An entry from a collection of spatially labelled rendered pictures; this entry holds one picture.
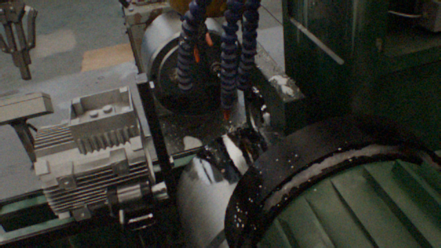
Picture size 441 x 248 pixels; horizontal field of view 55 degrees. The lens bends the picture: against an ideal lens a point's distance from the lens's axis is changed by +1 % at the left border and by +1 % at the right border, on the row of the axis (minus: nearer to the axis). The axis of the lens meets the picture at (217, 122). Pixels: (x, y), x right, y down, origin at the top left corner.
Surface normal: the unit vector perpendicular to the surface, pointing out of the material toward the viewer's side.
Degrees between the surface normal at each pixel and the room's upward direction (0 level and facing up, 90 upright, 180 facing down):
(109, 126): 90
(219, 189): 28
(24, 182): 0
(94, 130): 90
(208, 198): 39
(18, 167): 0
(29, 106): 54
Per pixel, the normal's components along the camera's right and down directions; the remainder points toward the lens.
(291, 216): -0.72, -0.45
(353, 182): -0.21, -0.78
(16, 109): 0.12, -0.04
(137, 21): 0.25, 0.54
